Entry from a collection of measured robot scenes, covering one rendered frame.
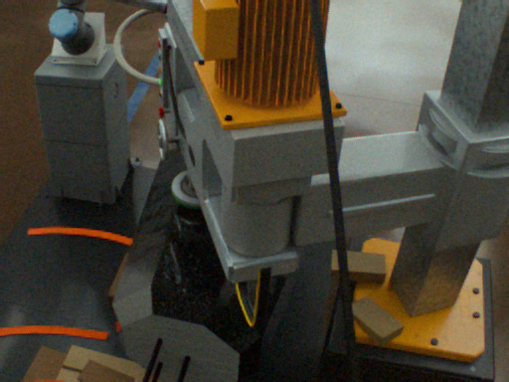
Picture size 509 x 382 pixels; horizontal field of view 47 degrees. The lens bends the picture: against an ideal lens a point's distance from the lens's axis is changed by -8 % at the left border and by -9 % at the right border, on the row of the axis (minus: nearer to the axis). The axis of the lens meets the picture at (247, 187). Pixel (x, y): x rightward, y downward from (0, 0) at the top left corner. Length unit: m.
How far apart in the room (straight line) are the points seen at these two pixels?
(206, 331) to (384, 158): 0.87
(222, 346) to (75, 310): 1.15
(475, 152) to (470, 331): 0.77
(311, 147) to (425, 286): 0.86
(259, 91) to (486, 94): 0.62
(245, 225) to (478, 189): 0.65
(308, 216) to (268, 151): 0.33
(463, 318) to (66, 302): 1.92
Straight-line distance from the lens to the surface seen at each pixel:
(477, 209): 1.79
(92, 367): 2.67
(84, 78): 3.21
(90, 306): 3.14
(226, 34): 1.24
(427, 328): 2.18
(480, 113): 1.65
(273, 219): 1.57
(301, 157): 1.36
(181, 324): 2.14
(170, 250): 2.26
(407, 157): 1.70
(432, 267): 2.00
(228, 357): 2.23
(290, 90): 1.33
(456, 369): 2.16
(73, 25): 3.09
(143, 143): 4.13
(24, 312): 3.19
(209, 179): 1.81
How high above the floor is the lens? 2.42
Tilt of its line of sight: 40 degrees down
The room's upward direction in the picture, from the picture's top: 4 degrees clockwise
